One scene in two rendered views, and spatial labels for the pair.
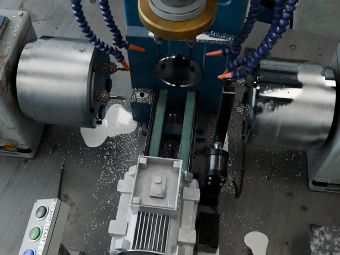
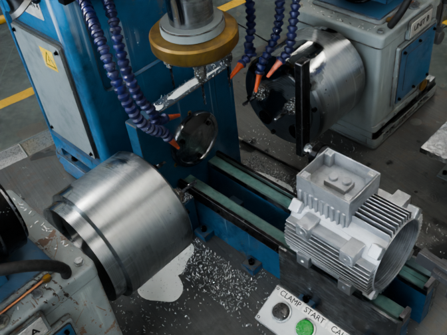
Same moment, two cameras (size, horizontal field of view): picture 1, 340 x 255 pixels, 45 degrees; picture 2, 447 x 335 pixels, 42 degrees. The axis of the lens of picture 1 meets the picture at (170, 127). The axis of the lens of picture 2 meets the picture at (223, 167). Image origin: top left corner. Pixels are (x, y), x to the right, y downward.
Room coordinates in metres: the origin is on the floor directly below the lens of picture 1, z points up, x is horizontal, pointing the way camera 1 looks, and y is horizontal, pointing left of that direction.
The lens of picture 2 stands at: (0.01, 0.74, 1.91)
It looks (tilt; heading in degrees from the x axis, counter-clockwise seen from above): 43 degrees down; 312
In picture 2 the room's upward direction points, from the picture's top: 8 degrees counter-clockwise
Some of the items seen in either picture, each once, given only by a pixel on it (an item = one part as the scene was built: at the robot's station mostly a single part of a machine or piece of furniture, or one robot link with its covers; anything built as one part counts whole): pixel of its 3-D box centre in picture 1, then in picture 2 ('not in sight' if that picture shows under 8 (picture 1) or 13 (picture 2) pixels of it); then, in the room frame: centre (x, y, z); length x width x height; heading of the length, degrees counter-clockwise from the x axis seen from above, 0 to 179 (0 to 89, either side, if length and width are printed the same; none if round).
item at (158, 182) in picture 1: (157, 187); (337, 187); (0.37, 0.03, 1.11); 0.12 x 0.11 x 0.07; 173
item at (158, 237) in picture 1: (156, 218); (352, 229); (0.33, 0.03, 1.01); 0.20 x 0.19 x 0.19; 173
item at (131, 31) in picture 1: (179, 65); (181, 142); (0.84, -0.03, 0.97); 0.30 x 0.11 x 0.34; 83
